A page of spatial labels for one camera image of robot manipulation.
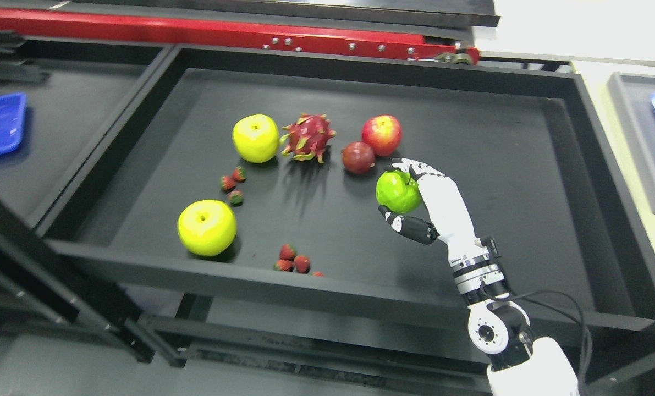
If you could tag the red apple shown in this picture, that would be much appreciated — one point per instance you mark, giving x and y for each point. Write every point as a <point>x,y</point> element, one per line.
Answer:
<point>383,134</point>

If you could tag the dark red plum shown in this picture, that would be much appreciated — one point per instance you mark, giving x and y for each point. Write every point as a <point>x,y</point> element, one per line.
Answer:
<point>358,158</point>

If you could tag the yellow apple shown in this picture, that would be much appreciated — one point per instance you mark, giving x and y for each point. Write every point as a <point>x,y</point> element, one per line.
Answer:
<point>256,138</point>
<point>207,227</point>

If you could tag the yellow apple upper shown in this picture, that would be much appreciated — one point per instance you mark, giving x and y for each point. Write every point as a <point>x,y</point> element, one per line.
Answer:
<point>256,138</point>

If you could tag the pink dragon fruit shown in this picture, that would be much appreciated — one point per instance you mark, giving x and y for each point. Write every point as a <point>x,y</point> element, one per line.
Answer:
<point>307,138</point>

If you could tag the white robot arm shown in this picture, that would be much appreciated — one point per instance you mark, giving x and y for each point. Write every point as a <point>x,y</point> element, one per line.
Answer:
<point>520,362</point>

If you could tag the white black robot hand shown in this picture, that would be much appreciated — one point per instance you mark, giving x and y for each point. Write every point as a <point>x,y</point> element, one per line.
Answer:
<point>449,221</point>

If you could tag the yellow apple lower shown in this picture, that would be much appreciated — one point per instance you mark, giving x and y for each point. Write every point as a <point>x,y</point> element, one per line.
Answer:
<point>207,227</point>

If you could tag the green apple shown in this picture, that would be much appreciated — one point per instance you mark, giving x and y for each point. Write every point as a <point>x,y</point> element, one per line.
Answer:
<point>398,191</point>

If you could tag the red metal beam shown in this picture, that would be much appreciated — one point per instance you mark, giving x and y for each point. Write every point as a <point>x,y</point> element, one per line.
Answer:
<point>348,42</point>

